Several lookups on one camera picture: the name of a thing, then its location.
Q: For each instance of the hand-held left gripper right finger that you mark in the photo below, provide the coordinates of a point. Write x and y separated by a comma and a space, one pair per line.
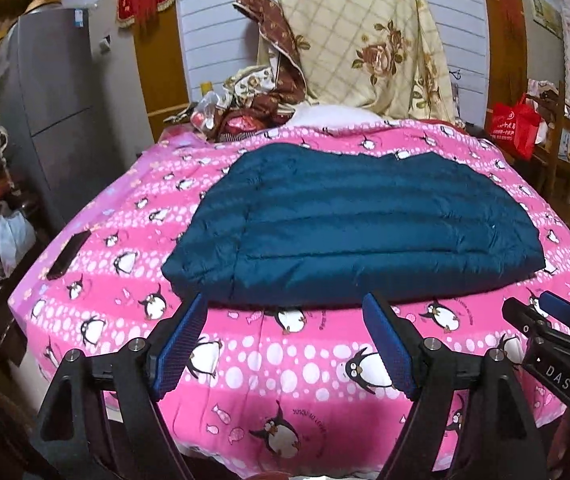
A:
390, 347

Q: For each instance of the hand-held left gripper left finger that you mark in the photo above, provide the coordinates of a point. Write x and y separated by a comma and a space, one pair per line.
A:
180, 347

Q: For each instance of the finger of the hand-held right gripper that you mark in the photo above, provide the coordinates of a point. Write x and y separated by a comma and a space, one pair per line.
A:
522, 317
560, 307

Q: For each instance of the dark blue padded jacket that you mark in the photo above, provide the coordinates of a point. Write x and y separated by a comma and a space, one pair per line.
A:
355, 220

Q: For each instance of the pink penguin print blanket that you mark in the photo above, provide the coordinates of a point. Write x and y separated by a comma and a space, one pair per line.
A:
290, 370

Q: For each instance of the black smartphone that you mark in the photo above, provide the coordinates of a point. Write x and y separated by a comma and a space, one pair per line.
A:
67, 257

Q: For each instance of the wooden chair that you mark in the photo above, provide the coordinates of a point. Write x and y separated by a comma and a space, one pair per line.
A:
565, 160

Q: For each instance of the red plastic bag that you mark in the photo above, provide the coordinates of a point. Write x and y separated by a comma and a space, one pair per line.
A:
515, 125

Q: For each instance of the white plastic bag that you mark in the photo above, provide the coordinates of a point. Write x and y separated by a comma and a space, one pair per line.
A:
15, 237

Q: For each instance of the red patterned packet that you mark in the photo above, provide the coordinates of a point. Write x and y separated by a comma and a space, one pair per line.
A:
242, 125

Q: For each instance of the clear plastic bag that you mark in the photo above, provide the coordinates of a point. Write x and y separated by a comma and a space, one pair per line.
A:
209, 110

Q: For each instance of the white pillow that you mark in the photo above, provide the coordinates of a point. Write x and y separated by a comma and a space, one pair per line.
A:
332, 115

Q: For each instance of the grey refrigerator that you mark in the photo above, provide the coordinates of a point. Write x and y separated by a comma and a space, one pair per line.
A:
70, 110

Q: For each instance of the crumpled brown floral cloth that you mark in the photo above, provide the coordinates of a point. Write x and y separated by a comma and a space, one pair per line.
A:
260, 95

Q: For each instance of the brown wooden door panel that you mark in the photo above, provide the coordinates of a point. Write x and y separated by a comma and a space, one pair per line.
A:
165, 75
502, 40

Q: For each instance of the cream floral hanging quilt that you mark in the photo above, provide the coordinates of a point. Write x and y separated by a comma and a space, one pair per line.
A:
360, 35

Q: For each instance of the framed wall picture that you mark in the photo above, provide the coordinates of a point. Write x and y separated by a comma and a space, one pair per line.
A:
547, 12

